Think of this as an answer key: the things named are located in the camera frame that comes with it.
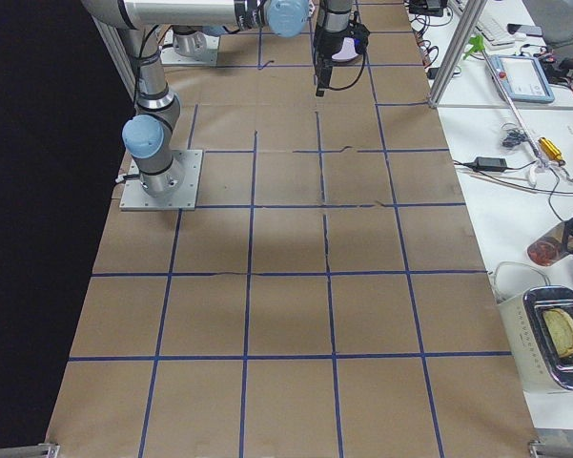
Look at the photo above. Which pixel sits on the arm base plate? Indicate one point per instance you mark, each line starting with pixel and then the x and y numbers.
pixel 176 189
pixel 170 58

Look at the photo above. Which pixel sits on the black power adapter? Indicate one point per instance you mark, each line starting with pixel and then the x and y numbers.
pixel 489 164

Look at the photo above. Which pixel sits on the yellow screwdriver tool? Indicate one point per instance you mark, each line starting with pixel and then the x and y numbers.
pixel 551 150

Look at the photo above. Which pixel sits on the lavender plate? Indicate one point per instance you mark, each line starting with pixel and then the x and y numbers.
pixel 347 53

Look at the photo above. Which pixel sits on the blue teach pendant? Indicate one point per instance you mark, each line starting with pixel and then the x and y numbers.
pixel 523 78

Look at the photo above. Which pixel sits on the aluminium frame post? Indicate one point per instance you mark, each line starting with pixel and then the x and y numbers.
pixel 468 21

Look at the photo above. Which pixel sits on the green reacher grabber stick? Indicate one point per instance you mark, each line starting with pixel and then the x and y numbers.
pixel 476 46

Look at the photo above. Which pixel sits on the toast slice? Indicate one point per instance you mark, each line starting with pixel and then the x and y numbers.
pixel 560 326

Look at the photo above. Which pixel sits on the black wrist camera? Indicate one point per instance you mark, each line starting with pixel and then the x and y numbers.
pixel 360 35

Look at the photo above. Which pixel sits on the white toaster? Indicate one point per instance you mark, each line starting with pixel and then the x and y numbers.
pixel 541 369

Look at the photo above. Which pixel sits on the brown paper table cover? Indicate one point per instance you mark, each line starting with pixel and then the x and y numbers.
pixel 326 297

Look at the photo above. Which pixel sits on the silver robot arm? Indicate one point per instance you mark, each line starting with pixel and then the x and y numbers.
pixel 198 43
pixel 137 21

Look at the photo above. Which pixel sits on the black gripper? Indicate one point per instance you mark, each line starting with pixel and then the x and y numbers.
pixel 325 47

